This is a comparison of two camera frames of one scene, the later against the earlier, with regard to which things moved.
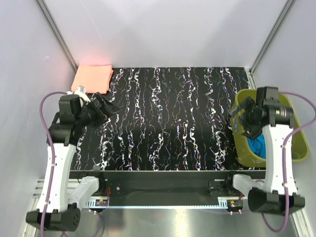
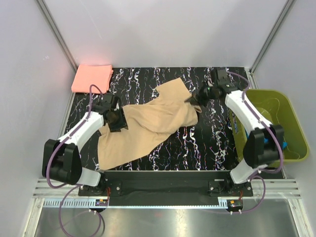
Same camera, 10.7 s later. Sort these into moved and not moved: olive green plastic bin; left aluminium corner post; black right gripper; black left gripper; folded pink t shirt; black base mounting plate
Moved: black left gripper; black right gripper
Not moved: folded pink t shirt; olive green plastic bin; black base mounting plate; left aluminium corner post
